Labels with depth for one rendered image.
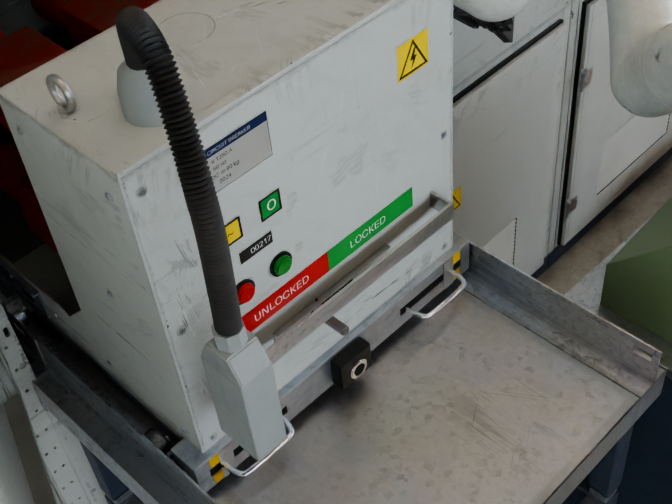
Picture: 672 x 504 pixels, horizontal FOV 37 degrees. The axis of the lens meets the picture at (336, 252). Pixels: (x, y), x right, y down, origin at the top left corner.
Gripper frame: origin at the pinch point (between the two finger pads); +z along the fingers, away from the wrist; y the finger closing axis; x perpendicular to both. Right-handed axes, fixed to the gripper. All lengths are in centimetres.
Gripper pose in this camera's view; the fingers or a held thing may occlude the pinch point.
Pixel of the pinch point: (502, 28)
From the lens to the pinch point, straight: 179.5
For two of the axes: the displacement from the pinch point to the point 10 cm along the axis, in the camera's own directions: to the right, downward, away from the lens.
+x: 0.9, -9.9, 1.0
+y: 8.7, 0.3, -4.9
